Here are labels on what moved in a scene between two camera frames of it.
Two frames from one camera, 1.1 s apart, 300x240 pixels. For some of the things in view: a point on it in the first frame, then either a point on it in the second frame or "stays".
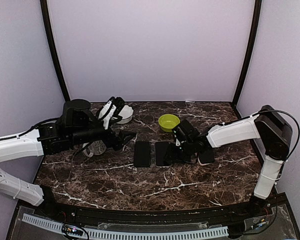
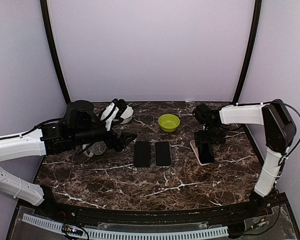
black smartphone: (142, 154) stays
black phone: (163, 154) stays
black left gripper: (122, 135) stays
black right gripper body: (184, 153) to (210, 135)
